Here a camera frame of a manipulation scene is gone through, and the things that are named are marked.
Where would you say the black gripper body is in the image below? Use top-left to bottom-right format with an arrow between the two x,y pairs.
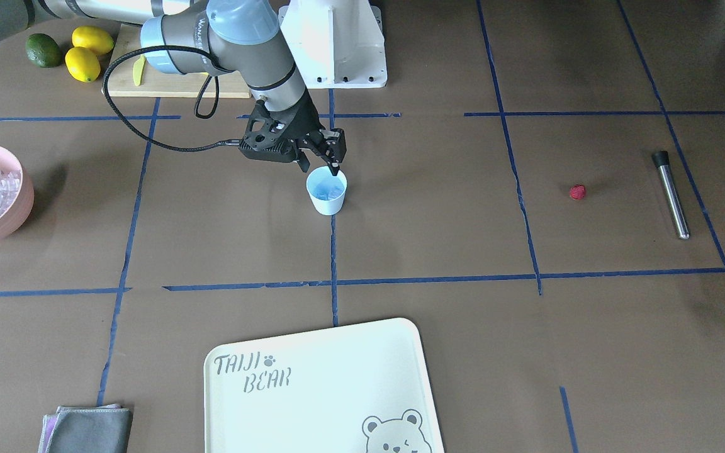
287,101 -> 323,158

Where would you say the light blue plastic cup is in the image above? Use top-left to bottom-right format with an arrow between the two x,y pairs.
306,166 -> 347,216

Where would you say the red strawberry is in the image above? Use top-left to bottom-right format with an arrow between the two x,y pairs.
568,184 -> 587,200

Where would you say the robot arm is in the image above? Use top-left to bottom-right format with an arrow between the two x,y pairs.
0,1 -> 346,175

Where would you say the wooden cutting board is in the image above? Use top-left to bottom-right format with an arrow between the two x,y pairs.
108,24 -> 250,99

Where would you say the yellow knife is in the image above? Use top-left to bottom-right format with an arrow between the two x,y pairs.
130,54 -> 146,87

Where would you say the yellow lemon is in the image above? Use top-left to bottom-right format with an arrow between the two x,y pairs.
72,26 -> 115,57
64,47 -> 101,83

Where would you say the cream bear tray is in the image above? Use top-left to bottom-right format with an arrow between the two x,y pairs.
203,318 -> 445,452

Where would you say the green avocado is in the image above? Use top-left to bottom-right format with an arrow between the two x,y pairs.
24,33 -> 64,69

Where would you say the grey folded cloth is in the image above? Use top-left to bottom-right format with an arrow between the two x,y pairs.
37,404 -> 133,452

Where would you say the white camera pole stand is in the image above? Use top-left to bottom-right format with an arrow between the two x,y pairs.
278,1 -> 388,89

